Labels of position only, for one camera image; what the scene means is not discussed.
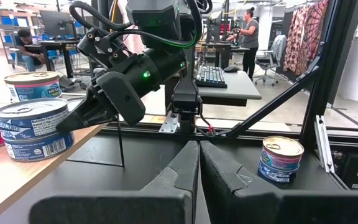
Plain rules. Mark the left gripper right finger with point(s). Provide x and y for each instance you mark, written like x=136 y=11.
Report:
x=275 y=207

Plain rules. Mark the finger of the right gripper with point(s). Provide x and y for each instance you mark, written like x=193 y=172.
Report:
x=85 y=119
x=89 y=104

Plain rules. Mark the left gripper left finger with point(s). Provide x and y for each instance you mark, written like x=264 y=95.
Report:
x=120 y=207

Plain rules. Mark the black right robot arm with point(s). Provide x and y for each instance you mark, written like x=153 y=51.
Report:
x=160 y=68

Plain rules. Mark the wooden shelf black legs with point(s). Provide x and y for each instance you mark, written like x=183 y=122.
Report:
x=5 y=177

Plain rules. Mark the pink cloth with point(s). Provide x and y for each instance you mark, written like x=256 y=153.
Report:
x=134 y=42

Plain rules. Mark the black background desk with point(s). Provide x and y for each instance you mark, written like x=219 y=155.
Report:
x=57 y=46
x=219 y=46

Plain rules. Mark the black table mat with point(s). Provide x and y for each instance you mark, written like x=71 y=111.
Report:
x=135 y=155

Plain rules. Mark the black background monitor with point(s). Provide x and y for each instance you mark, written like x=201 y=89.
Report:
x=57 y=23

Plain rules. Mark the person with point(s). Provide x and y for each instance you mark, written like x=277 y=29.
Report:
x=249 y=34
x=28 y=51

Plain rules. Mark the metal mounting plate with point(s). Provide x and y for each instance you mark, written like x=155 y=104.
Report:
x=169 y=123

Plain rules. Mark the shelving with blue bins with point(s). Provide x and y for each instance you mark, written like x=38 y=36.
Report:
x=8 y=31

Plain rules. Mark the black keyboard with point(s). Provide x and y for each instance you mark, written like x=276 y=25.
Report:
x=211 y=76

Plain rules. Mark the grey desk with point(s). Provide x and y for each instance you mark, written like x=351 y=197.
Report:
x=238 y=90

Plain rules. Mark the black computer mouse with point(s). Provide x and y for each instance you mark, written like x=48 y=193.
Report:
x=231 y=69

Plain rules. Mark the grey office chair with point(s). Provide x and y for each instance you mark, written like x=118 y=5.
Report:
x=270 y=53

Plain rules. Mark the red patterned cloth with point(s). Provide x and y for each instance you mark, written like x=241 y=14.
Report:
x=303 y=34

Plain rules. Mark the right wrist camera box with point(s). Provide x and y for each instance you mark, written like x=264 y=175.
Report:
x=121 y=96

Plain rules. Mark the silver aluminium post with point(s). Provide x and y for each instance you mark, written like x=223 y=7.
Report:
x=323 y=143

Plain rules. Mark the black aluminium table frame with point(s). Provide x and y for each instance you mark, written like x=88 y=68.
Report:
x=322 y=77

